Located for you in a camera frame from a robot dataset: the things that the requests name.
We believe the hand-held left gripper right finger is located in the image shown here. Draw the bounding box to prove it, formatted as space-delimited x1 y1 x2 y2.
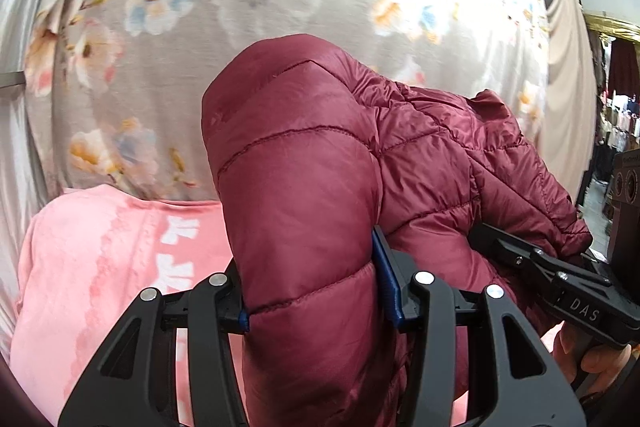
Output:
371 226 586 427

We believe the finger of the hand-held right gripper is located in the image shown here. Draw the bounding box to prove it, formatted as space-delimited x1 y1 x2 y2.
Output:
491 241 557 304
471 222 610 274

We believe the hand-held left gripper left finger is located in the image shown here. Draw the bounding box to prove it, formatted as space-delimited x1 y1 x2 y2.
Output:
57 259 251 427

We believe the maroon quilted puffer jacket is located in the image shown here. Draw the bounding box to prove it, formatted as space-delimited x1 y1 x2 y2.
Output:
201 33 594 427

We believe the rack of hanging clothes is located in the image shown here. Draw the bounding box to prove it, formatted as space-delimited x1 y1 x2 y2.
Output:
589 27 640 188

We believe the person's right hand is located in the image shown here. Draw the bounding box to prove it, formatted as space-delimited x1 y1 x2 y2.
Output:
552 323 633 396

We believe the pink fleece blanket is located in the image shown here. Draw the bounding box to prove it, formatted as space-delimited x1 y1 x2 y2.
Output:
10 184 251 427

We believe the beige hanging cloth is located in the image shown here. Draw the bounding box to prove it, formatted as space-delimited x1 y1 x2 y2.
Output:
546 0 587 208

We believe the dark red curtain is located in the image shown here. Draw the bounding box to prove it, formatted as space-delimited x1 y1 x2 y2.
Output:
606 36 640 98

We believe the grey floral bedsheet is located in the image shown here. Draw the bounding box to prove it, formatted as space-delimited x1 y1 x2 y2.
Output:
22 0 551 204

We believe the silver grey satin sheet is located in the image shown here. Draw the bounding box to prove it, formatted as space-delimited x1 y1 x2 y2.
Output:
0 0 68 358

